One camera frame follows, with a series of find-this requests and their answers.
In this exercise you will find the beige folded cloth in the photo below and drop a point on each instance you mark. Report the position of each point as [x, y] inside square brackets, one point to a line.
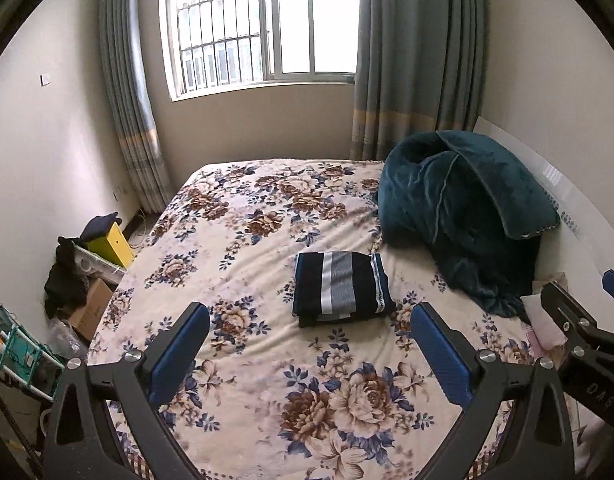
[534, 305]

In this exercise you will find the wide grey-green curtain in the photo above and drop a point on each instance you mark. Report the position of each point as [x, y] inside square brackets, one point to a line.
[417, 60]

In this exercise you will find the black clothes pile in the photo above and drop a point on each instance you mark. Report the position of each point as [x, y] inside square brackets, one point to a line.
[62, 280]

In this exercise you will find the narrow grey-green curtain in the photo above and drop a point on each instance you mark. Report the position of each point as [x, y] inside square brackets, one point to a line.
[132, 110]

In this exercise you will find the floral bed blanket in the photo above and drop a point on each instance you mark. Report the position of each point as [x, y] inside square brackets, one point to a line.
[247, 240]

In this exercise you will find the clear plastic bag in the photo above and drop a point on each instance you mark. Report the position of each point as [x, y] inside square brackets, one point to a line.
[67, 340]

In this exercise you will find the black folded garment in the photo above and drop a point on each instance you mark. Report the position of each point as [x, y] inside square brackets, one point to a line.
[312, 321]

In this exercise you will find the striped knit sweater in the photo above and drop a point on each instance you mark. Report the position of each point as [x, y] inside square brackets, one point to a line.
[337, 285]

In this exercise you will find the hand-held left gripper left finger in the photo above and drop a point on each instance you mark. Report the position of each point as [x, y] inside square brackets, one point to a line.
[179, 355]

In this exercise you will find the dark cap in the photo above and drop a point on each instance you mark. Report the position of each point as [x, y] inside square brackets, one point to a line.
[99, 227]

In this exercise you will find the yellow box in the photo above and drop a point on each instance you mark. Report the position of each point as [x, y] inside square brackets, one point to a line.
[114, 247]

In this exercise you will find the white storage bin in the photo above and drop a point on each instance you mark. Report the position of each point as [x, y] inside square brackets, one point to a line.
[94, 265]

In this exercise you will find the teal storage rack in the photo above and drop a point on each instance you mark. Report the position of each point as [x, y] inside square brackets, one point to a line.
[17, 355]

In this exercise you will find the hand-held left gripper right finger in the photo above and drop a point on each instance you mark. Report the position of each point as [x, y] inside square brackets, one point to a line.
[439, 355]

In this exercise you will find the pink checked sheet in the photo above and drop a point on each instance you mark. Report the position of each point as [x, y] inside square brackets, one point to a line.
[549, 335]

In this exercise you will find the white wall socket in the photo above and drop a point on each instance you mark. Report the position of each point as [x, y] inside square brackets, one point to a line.
[120, 192]

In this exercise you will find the barred window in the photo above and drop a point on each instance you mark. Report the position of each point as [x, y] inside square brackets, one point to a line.
[287, 20]

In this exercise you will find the cardboard box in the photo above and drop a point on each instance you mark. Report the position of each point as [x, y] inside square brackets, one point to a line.
[92, 310]

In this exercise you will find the white headboard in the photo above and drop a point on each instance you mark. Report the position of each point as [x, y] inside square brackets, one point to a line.
[577, 230]

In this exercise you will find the teal plush quilt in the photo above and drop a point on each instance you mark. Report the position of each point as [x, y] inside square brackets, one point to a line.
[437, 200]

